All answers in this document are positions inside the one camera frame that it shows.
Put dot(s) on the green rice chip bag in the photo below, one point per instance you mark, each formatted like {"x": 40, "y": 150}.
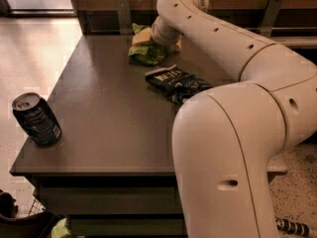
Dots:
{"x": 148, "y": 55}

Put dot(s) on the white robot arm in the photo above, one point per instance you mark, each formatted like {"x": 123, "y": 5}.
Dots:
{"x": 224, "y": 137}

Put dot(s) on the dark blue chip bag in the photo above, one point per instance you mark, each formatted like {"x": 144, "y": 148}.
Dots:
{"x": 176, "y": 84}

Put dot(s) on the dark pepsi can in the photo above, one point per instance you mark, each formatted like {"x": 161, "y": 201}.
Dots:
{"x": 36, "y": 118}

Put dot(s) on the green bag under table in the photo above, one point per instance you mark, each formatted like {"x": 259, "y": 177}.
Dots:
{"x": 60, "y": 230}

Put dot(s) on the upper grey drawer front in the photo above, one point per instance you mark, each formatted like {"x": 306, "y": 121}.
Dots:
{"x": 109, "y": 200}

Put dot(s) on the grey drawer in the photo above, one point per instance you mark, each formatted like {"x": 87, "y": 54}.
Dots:
{"x": 128, "y": 228}
{"x": 109, "y": 200}

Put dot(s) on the lower grey drawer front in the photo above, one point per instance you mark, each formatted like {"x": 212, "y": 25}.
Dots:
{"x": 128, "y": 228}

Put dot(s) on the dark chair at corner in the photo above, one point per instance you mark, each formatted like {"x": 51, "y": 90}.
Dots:
{"x": 38, "y": 225}

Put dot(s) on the black white striped tool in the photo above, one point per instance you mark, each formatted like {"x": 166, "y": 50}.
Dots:
{"x": 290, "y": 227}

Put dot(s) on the left metal wall bracket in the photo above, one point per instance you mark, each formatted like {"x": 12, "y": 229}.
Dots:
{"x": 124, "y": 16}

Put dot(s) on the metal wall bracket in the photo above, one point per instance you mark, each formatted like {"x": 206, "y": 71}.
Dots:
{"x": 124, "y": 16}
{"x": 270, "y": 14}

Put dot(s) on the right metal wall bracket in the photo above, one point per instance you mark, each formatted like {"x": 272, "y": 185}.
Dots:
{"x": 270, "y": 14}

